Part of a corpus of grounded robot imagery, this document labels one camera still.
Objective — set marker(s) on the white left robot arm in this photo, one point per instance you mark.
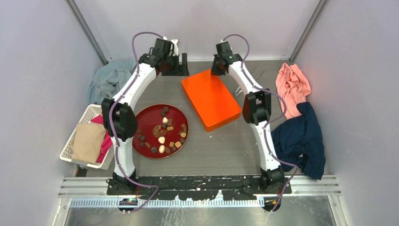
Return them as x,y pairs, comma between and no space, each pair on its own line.
118,112

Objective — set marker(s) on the round red plate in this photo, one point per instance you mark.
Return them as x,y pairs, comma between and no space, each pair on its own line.
150,118

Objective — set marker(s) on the light blue denim cloth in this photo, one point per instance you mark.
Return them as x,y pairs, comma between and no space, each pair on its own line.
110,79

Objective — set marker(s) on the beige cloth in basket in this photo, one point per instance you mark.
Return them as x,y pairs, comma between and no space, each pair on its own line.
87,142

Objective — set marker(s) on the white oval chocolate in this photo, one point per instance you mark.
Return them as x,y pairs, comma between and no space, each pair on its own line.
161,149

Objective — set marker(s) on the dark square pyramid chocolate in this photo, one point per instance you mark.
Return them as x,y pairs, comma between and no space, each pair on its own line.
154,149

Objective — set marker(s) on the salmon pink cloth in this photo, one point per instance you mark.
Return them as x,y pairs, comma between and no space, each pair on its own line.
293,87

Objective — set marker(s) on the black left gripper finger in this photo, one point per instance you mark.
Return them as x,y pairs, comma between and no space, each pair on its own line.
175,73
183,65

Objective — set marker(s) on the pink cloth in basket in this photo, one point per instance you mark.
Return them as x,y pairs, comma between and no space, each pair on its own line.
107,142

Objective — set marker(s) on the caramel rounded square chocolate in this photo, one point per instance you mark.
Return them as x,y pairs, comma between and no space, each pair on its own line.
178,144

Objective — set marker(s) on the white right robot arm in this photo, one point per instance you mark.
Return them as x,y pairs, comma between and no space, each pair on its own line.
256,110

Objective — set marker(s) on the orange chocolate box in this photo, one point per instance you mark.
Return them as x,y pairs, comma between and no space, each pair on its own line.
215,107

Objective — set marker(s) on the metal tweezers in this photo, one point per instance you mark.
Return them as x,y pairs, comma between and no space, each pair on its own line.
237,91

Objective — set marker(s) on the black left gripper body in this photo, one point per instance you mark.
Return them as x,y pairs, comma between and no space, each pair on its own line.
172,61

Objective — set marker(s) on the orange box lid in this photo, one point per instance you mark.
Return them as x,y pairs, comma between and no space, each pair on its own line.
202,81

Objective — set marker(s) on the navy blue cloth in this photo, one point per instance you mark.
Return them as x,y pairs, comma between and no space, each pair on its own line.
299,141

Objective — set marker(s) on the white rounded chocolate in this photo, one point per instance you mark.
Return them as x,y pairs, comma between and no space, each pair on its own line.
161,140

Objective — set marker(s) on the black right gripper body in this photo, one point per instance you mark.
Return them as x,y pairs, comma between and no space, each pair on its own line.
216,68

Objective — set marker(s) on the white plastic basket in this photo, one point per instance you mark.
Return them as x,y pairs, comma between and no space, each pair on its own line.
66,154

